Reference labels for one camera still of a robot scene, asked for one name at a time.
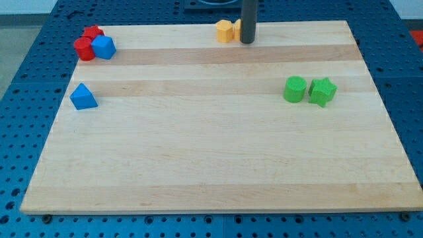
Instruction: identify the yellow block behind rod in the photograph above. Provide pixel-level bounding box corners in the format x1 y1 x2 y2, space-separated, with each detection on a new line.
233 19 241 42

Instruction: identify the blue cube block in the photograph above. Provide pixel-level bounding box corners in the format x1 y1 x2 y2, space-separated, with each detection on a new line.
91 35 116 60

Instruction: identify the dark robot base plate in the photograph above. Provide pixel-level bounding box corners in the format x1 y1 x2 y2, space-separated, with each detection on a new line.
182 0 242 12

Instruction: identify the yellow hexagon block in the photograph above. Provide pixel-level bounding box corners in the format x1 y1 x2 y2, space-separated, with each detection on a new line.
215 20 233 43

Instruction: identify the red star block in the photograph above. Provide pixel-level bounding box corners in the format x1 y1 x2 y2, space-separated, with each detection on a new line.
82 25 104 40

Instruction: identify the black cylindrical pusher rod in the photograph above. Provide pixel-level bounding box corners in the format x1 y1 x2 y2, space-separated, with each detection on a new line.
240 0 258 44

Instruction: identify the wooden board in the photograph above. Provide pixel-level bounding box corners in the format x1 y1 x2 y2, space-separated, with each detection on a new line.
20 20 422 215

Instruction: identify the green star block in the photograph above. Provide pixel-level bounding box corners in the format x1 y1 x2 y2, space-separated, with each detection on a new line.
308 77 338 108

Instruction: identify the red cylinder block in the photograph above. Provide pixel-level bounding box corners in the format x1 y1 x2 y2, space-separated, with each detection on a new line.
73 37 95 61

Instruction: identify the blue triangle block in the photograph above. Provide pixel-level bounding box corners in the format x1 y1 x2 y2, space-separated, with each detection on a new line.
70 83 98 110

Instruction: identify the green cylinder block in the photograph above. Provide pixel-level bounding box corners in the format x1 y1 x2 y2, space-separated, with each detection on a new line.
284 76 307 103

